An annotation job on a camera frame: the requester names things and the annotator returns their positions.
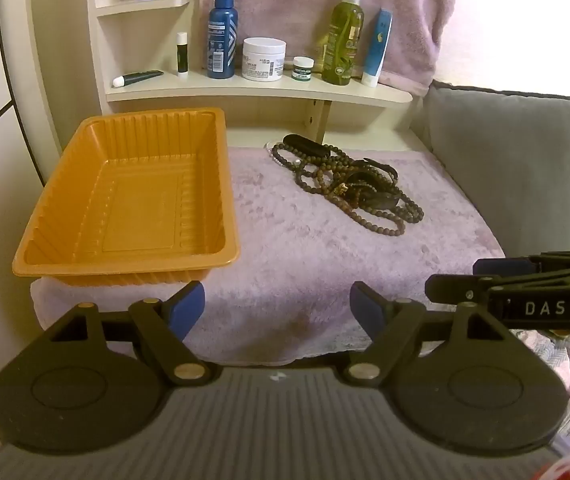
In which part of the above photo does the blue white tube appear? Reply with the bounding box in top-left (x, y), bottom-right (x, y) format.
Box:
top-left (361, 7), bottom-right (394, 87)

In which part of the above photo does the blue spray bottle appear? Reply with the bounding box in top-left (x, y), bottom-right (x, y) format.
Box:
top-left (207, 0), bottom-right (238, 80)

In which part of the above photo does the black wristband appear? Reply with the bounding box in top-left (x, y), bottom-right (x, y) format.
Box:
top-left (283, 134), bottom-right (328, 160)

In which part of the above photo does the green spray bottle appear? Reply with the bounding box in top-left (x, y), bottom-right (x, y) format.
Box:
top-left (321, 0), bottom-right (366, 86)

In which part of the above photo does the dark green tube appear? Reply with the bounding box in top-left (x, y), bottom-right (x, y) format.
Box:
top-left (112, 70), bottom-right (165, 88)

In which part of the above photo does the pink hanging towel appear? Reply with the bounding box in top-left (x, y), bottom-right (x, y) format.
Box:
top-left (199, 0), bottom-right (460, 98)

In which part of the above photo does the cream wooden shelf unit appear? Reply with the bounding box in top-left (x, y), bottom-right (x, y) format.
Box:
top-left (30, 0), bottom-right (414, 150)

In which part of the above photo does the white green lip balm stick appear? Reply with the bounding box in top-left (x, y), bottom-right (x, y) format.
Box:
top-left (175, 32), bottom-right (189, 77)

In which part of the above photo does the orange plastic tray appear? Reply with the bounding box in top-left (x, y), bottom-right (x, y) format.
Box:
top-left (12, 106), bottom-right (242, 288)

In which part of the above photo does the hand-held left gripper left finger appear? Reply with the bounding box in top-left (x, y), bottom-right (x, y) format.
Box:
top-left (40, 281), bottom-right (206, 387)

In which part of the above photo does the white cream jar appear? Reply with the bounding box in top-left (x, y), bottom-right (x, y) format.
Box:
top-left (241, 37), bottom-right (286, 82)

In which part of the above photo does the pale patterned cloth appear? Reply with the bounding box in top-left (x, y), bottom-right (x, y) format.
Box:
top-left (512, 329), bottom-right (570, 396)

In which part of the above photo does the long brown bead necklace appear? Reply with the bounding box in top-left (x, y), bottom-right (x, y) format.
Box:
top-left (271, 142), bottom-right (425, 236)

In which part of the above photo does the clear bead bracelet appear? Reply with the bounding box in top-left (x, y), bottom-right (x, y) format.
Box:
top-left (264, 141), bottom-right (298, 166)

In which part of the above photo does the small green white jar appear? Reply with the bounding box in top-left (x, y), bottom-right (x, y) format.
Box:
top-left (291, 56), bottom-right (315, 81)

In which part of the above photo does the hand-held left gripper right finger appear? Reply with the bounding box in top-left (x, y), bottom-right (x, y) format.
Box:
top-left (343, 281), bottom-right (503, 387)

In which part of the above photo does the grey cushion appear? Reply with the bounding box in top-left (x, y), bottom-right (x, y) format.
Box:
top-left (422, 80), bottom-right (570, 261)

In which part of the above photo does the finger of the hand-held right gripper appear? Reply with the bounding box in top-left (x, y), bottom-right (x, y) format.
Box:
top-left (472, 252), bottom-right (570, 277)
top-left (425, 266), bottom-right (570, 306)

